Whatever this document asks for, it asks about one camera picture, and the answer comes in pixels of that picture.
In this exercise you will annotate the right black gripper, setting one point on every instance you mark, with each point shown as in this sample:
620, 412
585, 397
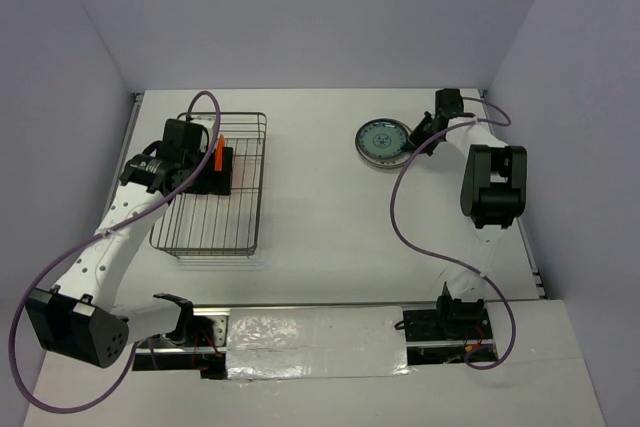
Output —
416, 137

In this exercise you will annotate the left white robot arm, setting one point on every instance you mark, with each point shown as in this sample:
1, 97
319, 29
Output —
77, 317

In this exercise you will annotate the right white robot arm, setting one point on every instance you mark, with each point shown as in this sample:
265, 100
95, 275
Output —
493, 189

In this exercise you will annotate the silver foil tape sheet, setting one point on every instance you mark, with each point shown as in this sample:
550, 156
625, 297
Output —
315, 343

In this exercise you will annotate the green plate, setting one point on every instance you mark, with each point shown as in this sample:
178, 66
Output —
383, 138

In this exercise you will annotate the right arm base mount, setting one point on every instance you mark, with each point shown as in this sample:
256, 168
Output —
451, 322

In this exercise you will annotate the grey wire dish rack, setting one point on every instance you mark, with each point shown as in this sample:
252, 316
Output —
212, 225

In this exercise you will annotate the orange sunburst plate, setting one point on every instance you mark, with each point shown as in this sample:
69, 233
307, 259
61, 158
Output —
386, 164

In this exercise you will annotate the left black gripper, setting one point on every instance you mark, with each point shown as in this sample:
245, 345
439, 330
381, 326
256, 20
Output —
215, 182

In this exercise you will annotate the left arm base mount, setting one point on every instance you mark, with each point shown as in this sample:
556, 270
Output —
201, 351

